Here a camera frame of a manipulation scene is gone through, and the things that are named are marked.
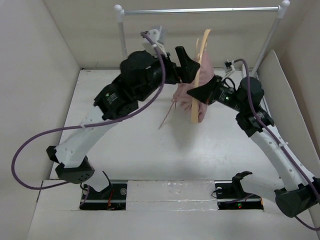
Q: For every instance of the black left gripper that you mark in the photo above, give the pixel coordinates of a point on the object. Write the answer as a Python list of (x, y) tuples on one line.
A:
[(187, 68)]

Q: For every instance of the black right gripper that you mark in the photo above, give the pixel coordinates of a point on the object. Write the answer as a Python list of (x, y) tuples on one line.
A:
[(207, 93)]

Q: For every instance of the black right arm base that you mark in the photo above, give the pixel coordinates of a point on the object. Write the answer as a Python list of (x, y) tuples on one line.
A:
[(231, 196)]

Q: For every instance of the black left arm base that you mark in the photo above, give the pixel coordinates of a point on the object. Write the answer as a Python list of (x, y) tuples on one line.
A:
[(114, 200)]

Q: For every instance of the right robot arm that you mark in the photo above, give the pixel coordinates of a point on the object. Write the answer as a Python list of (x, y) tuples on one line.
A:
[(295, 189)]

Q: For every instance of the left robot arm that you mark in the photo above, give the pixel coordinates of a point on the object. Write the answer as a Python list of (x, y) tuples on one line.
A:
[(108, 110)]

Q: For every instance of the white clothes rack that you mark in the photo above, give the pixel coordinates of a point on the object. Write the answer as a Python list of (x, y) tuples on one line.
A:
[(235, 31)]

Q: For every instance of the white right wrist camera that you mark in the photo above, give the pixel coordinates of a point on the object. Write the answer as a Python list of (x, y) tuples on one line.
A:
[(229, 68)]

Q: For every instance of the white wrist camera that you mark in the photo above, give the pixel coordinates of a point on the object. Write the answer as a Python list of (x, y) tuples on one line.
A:
[(229, 68), (157, 34)]

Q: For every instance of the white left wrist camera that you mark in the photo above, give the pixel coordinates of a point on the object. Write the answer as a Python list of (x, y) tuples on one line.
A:
[(157, 34)]

